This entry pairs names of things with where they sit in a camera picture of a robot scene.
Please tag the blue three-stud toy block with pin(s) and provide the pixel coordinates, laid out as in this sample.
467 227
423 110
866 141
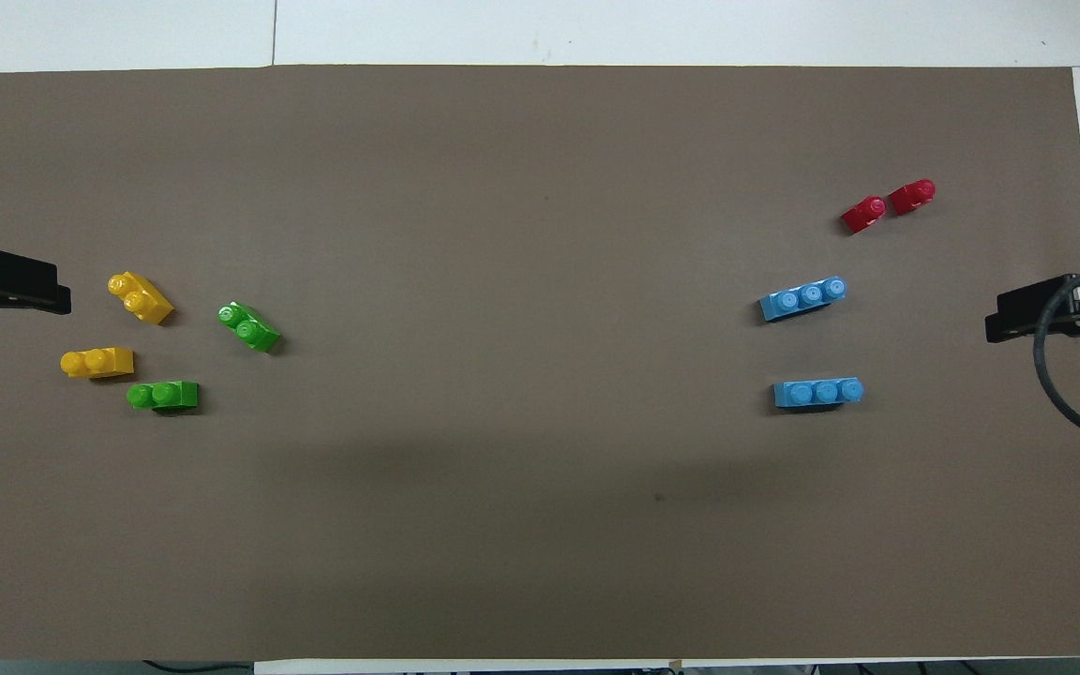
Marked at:
802 300
817 394

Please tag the red one-stud toy block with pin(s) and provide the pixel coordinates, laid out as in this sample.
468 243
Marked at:
863 216
911 197

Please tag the green two-stud toy block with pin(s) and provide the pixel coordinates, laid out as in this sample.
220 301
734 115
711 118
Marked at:
251 328
165 396

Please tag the yellow two-stud toy block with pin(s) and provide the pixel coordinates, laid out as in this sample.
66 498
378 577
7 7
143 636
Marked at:
99 362
143 300

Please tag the brown paper table mat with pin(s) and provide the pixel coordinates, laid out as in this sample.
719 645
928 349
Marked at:
502 234

